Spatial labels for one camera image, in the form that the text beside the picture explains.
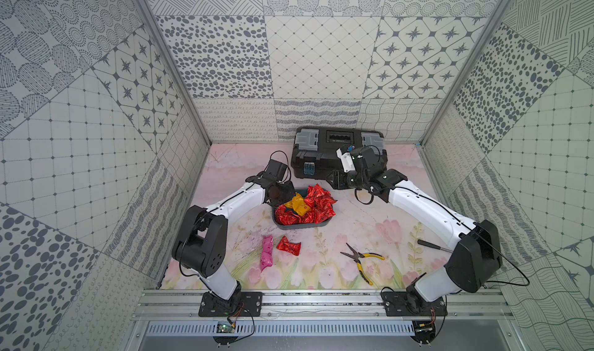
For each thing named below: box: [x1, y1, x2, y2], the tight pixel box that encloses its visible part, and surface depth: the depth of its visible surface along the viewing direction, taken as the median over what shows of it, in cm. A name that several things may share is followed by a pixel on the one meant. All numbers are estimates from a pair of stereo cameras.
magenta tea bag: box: [260, 235, 274, 273], surface depth 83 cm
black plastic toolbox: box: [290, 126, 385, 180], surface depth 100 cm
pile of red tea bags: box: [274, 183, 338, 226], surface depth 91 cm
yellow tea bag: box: [284, 192, 311, 217], surface depth 92 cm
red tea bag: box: [276, 235, 301, 256], surface depth 85 cm
